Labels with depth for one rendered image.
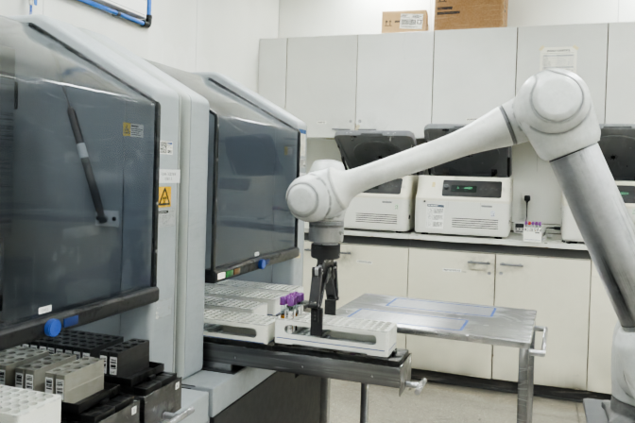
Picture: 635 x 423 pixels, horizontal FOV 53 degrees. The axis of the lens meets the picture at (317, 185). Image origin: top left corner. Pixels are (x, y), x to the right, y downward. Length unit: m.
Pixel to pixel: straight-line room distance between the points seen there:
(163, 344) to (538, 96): 0.98
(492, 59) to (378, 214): 1.21
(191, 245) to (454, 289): 2.51
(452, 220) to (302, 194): 2.55
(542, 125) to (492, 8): 3.01
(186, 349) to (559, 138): 0.99
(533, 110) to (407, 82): 2.96
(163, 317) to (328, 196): 0.48
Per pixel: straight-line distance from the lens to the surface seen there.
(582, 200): 1.37
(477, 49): 4.20
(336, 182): 1.41
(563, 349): 3.94
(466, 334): 1.85
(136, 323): 1.51
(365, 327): 1.59
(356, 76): 4.33
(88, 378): 1.32
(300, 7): 4.93
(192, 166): 1.59
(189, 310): 1.63
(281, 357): 1.64
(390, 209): 3.92
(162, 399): 1.41
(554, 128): 1.32
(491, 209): 3.84
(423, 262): 3.90
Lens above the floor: 1.26
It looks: 1 degrees down
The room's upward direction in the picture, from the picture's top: 2 degrees clockwise
